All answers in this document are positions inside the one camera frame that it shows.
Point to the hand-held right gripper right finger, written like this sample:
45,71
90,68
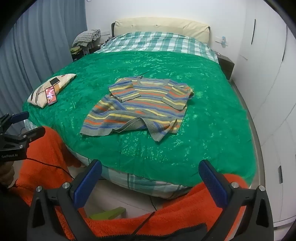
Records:
214,183

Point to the green blanket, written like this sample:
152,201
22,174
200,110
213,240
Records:
185,139

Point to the striped knit sweater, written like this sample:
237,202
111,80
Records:
143,104

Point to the checked cloth pile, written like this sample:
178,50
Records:
86,37

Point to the phone with lit screen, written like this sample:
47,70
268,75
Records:
51,95

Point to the grey bed frame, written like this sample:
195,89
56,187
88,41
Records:
256,143

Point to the white wardrobe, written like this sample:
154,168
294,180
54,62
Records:
266,69

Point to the person's left hand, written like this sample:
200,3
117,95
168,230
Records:
6,172

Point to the orange fleece garment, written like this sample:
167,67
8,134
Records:
46,157

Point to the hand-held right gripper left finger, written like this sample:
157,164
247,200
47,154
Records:
86,183

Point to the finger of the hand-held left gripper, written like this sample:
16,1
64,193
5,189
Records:
19,116
32,134

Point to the small black device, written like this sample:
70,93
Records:
54,81

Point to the green stool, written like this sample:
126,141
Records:
108,213

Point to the wall socket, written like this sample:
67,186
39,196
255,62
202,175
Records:
223,41

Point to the green checked bed sheet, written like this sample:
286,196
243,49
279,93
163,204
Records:
157,41

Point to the folded pink orange clothes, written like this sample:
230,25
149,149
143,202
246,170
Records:
37,97

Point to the dark wooden nightstand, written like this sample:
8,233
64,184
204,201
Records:
226,66

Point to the blue-grey curtain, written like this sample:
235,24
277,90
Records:
34,51

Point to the black garment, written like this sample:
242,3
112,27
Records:
16,208

